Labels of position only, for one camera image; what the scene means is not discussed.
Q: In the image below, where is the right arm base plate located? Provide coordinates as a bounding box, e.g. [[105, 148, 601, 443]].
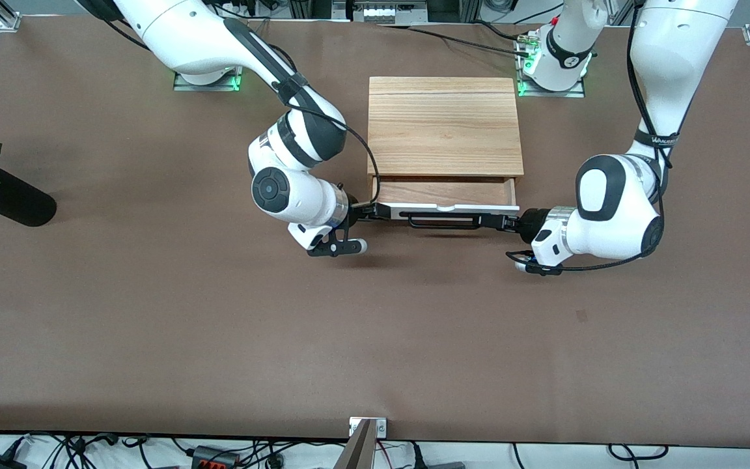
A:
[[173, 67, 243, 92]]

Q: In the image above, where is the white power strip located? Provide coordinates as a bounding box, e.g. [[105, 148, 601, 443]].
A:
[[348, 0, 416, 24]]

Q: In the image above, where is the black cable on table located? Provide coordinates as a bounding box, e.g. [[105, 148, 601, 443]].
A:
[[380, 23, 527, 58]]

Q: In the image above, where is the black ribbed vase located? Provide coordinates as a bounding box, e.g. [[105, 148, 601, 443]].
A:
[[0, 163, 58, 228]]

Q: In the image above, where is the brown angled pole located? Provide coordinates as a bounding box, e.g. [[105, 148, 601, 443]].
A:
[[338, 419, 377, 469]]

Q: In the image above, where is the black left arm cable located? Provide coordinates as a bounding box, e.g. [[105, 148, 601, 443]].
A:
[[505, 0, 698, 274]]

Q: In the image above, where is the black box with orange connectors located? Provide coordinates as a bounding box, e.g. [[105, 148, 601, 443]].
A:
[[191, 446, 240, 469]]

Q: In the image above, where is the silver metal bracket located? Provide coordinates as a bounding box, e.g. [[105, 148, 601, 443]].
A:
[[348, 417, 388, 439]]

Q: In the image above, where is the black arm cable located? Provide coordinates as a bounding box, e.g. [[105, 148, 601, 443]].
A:
[[281, 98, 382, 204], [505, 0, 698, 274]]

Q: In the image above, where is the wooden drawer with white front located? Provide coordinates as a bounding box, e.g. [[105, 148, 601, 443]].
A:
[[371, 175, 521, 213]]

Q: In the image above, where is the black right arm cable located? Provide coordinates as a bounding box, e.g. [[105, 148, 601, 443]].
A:
[[281, 98, 382, 204]]

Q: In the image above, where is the black metal drawer handle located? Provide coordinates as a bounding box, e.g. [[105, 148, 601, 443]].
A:
[[400, 210, 483, 230]]

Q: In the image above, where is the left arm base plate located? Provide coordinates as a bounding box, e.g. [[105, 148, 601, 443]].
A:
[[517, 29, 588, 99]]

